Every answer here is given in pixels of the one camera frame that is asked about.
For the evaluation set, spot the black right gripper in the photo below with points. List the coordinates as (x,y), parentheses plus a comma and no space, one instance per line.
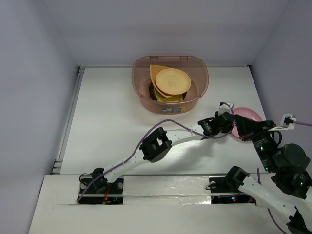
(246,126)

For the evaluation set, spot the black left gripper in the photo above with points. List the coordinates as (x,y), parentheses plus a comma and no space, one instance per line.
(225,128)

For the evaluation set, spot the yellow round bear plate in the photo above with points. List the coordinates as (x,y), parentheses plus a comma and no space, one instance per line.
(174,81)

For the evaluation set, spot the orange woven fan-shaped plate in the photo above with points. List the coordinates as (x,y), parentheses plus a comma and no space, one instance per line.
(155,73)

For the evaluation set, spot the green bamboo-pattern fan plate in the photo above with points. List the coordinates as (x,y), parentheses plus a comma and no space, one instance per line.
(162,97)

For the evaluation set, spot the brown rimmed cream plate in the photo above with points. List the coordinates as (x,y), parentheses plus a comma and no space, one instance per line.
(153,97)

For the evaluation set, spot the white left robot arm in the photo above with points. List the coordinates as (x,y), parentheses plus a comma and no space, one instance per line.
(157,143)

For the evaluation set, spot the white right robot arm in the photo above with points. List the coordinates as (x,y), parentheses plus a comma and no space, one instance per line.
(296,211)

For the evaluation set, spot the pink translucent plastic bin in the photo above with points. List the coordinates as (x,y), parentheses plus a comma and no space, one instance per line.
(193,66)

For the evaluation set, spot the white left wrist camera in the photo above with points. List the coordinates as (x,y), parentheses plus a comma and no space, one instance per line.
(226,107)

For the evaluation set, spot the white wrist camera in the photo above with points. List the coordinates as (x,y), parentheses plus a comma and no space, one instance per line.
(287,123)
(226,107)

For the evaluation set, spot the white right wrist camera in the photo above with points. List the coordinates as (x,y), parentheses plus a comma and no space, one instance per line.
(287,123)

